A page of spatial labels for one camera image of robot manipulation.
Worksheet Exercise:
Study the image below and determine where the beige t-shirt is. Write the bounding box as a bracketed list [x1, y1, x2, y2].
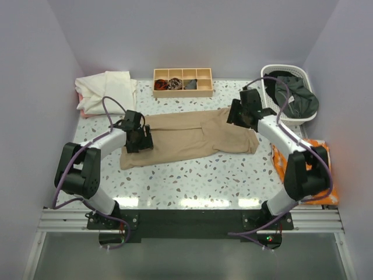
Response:
[119, 107, 259, 170]

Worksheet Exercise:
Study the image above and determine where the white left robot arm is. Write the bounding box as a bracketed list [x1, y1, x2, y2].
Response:
[52, 110, 154, 219]

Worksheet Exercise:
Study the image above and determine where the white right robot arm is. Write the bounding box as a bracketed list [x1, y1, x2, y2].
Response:
[227, 89, 333, 220]

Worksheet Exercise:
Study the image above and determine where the black garment in basket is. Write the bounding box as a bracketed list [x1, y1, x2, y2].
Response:
[263, 71, 295, 100]

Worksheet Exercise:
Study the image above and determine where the wooden compartment organizer box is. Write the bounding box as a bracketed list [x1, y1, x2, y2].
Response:
[152, 68, 213, 99]

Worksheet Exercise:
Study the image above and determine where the dark green t-shirt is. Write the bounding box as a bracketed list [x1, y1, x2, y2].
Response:
[278, 76, 319, 119]

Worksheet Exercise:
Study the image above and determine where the orange tie-dye folded t-shirt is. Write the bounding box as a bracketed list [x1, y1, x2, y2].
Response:
[270, 138, 339, 206]

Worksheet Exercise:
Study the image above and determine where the grey rolled sock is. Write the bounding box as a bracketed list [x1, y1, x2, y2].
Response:
[183, 79, 198, 90]

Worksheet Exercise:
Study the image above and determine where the cream folded t-shirt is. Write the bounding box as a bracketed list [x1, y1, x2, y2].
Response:
[75, 71, 138, 115]

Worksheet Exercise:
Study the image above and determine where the orange black rolled sock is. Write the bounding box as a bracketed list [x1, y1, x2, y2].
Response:
[154, 79, 168, 90]

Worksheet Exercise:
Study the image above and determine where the pink folded t-shirt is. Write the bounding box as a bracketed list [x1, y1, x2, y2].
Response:
[78, 93, 96, 118]

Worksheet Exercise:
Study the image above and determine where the brown patterned rolled sock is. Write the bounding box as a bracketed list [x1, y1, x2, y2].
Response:
[168, 77, 182, 90]

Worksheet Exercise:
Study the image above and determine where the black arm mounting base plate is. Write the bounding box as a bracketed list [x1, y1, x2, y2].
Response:
[86, 208, 294, 245]

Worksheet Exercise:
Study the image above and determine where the aluminium frame rail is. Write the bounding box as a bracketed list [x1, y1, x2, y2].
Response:
[23, 206, 358, 279]

